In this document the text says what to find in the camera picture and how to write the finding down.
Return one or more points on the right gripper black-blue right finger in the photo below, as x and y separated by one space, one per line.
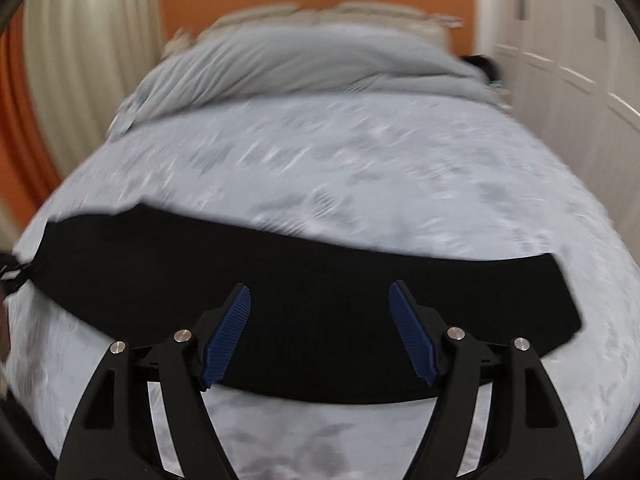
528 435

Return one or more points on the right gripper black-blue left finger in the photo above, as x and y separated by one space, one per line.
112 433

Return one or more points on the black pants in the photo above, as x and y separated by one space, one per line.
320 328

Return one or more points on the orange curtain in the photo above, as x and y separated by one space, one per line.
28 174

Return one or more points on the butterfly print bed sheet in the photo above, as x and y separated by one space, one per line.
425 174

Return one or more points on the dark item beside bed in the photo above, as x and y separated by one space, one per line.
487 66

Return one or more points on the white wardrobe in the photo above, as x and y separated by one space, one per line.
572 70

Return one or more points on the white bedside ornament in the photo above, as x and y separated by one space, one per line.
180 41

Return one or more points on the grey duvet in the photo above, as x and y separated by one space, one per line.
275 60

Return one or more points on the cream curtain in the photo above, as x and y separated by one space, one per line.
82 58

